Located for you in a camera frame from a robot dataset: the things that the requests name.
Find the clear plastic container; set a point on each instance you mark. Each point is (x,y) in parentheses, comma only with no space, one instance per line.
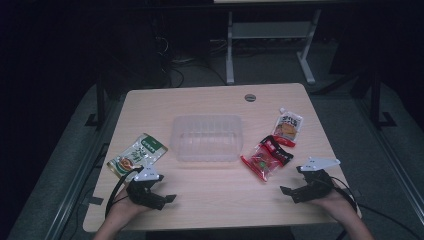
(206,138)

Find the grey round table grommet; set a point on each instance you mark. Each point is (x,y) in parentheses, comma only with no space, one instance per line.
(250,97)

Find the black metal stand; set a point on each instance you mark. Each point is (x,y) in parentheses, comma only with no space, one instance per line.
(100,100)
(376,100)

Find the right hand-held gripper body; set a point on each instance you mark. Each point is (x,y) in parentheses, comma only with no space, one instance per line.
(315,185)

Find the white metal desk frame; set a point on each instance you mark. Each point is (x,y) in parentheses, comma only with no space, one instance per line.
(271,30)

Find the green snack packet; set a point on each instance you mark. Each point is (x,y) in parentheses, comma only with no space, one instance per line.
(136,158)

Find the person's left hand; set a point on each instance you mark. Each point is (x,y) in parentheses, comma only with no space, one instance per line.
(125,208)

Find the grey tape strip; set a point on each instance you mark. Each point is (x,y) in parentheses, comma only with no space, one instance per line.
(93,200)
(357,193)

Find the metal floor rail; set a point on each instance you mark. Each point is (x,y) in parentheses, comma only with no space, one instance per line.
(393,160)
(83,170)

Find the white spouted sauce pouch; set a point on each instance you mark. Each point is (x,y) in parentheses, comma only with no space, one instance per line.
(288,128)

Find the red snack packet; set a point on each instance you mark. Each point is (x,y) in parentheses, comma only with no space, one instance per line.
(266,160)

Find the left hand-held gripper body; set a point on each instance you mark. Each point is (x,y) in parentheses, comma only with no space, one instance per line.
(143,193)

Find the person's right hand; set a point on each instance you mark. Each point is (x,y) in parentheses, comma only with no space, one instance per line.
(336,201)

